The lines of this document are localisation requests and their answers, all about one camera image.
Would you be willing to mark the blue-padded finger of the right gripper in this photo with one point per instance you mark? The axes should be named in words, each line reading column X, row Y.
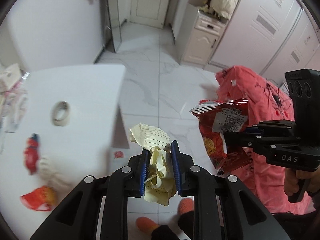
column 236, row 140
column 254, row 129

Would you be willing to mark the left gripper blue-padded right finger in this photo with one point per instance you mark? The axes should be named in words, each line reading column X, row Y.
column 224, row 208

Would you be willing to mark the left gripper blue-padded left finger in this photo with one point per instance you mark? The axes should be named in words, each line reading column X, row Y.
column 97, row 208

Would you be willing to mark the red snack wrapper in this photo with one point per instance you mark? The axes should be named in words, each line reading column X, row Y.
column 215, row 118

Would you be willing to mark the red yellow fabric pouch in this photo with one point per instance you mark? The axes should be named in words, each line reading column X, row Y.
column 41, row 199

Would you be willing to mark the yellow lined paper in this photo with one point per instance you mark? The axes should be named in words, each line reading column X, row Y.
column 159, row 184

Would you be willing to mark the red pig plush toy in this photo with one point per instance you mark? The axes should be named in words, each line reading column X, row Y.
column 30, row 153

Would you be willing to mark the masking tape roll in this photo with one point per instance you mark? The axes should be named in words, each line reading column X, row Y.
column 61, row 113

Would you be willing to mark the printed clear plastic bag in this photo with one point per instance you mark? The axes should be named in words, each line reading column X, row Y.
column 12, row 112

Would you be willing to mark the red plastic trash bag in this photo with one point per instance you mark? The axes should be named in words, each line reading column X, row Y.
column 265, row 103

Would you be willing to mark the white bedroom door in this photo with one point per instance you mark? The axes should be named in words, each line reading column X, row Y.
column 149, row 12

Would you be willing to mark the orange slipper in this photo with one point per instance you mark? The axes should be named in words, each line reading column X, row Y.
column 146, row 225

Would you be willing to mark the red sticker on floor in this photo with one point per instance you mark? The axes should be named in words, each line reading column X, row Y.
column 118, row 154

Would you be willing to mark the white bedside cabinet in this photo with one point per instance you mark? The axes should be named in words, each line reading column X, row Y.
column 198, row 37

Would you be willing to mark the standing floor mirror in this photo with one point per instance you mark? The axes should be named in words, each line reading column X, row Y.
column 111, row 27

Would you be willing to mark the floral tissue pack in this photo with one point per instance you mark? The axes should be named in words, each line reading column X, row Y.
column 10, row 77

